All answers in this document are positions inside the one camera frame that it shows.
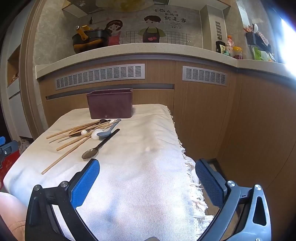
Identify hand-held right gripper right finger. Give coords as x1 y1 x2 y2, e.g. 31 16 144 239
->
195 158 271 241

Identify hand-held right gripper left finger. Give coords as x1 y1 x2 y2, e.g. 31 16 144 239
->
25 159 100 241

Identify black-handled metal spoon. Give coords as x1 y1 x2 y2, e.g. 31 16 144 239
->
81 128 121 160

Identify white plastic spoon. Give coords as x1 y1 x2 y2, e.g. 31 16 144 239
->
91 119 115 140

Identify maroon plastic utensil container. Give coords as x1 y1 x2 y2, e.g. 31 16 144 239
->
86 88 134 119

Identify white patterned slippers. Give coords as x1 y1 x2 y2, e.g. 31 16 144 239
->
18 137 35 154

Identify red floor mat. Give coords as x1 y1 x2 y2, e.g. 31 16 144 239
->
0 152 21 192

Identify white shelf unit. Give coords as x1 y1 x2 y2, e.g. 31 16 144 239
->
0 35 35 139

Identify wooden spoon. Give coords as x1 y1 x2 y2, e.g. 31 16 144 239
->
69 121 109 136

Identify white fringed cloth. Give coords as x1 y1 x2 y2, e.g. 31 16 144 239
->
3 103 214 241

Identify person's pink clothed leg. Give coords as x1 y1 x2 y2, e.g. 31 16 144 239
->
0 192 27 241

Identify short grey vent panel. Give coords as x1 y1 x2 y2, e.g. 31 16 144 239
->
182 65 228 87

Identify long grey vent panel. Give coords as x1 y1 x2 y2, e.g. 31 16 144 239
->
55 63 146 91

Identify yellow-lidded jar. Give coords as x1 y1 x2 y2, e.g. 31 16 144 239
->
232 46 243 60

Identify green packet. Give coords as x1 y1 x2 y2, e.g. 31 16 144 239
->
253 47 275 62

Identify speckled kitchen countertop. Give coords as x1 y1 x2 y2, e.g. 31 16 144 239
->
35 42 296 80

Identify striped cloth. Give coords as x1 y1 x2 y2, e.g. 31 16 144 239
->
257 30 272 52

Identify black pot with yellow handles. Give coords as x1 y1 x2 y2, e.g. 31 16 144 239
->
72 25 111 54

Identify dark wall utensil holder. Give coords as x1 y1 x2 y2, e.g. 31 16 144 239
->
245 32 257 45

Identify white wall column with grille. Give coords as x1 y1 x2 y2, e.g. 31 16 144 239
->
199 4 231 51

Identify cartoon wall sticker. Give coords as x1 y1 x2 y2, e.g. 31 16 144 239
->
104 8 193 46

